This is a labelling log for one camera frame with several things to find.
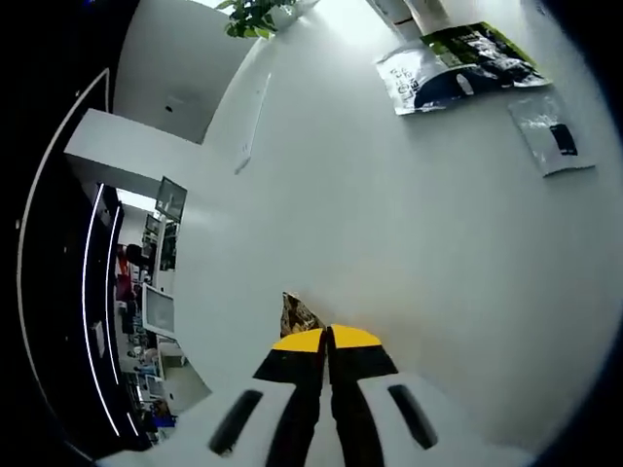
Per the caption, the small white skincare bottle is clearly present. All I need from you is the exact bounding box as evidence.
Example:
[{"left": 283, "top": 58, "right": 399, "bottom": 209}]
[{"left": 372, "top": 0, "right": 416, "bottom": 38}]

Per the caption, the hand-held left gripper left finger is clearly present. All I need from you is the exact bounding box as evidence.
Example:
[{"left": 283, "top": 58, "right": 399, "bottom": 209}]
[{"left": 95, "top": 327, "right": 327, "bottom": 467}]

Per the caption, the dark mesh office chair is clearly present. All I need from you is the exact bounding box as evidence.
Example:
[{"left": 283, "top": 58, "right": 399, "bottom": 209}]
[{"left": 155, "top": 175, "right": 189, "bottom": 225}]

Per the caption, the green black skincare sachet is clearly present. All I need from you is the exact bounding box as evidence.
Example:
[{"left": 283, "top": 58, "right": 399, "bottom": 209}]
[{"left": 419, "top": 20, "right": 555, "bottom": 91}]

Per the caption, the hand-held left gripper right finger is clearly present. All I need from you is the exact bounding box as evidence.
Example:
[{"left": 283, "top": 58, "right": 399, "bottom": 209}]
[{"left": 326, "top": 323, "right": 535, "bottom": 467}]

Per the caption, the gold skincare sachet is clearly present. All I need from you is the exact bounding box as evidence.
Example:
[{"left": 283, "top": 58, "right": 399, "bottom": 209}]
[{"left": 278, "top": 291, "right": 327, "bottom": 341}]

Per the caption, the small clear skincare sachet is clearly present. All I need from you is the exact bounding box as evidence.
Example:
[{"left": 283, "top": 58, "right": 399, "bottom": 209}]
[{"left": 506, "top": 93, "right": 597, "bottom": 178}]

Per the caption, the flat white strip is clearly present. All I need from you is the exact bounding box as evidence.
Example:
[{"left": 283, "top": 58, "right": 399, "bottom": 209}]
[{"left": 233, "top": 71, "right": 274, "bottom": 176}]

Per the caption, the white mesh office chair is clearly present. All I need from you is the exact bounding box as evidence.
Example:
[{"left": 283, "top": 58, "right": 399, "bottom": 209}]
[{"left": 140, "top": 281, "right": 176, "bottom": 337}]

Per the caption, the green potted plant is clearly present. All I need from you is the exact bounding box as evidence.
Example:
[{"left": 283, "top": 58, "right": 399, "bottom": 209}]
[{"left": 215, "top": 0, "right": 304, "bottom": 41}]

